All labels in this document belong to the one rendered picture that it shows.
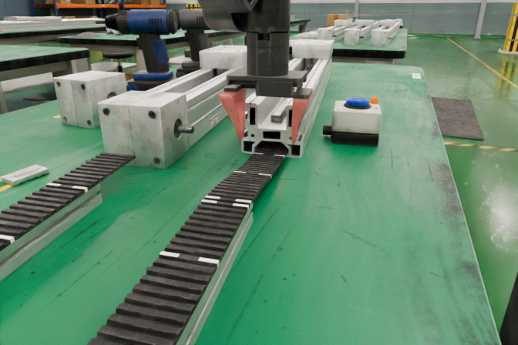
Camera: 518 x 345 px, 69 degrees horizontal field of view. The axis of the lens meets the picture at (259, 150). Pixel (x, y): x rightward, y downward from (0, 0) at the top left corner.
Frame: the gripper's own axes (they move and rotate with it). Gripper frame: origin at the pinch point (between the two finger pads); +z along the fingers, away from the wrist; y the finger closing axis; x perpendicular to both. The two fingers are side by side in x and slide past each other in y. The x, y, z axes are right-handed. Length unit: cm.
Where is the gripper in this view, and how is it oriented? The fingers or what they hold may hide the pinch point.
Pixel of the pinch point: (267, 135)
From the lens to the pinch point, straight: 54.9
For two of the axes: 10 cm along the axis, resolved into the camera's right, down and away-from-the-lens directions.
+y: -9.7, -0.9, 2.3
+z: 0.0, 9.3, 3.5
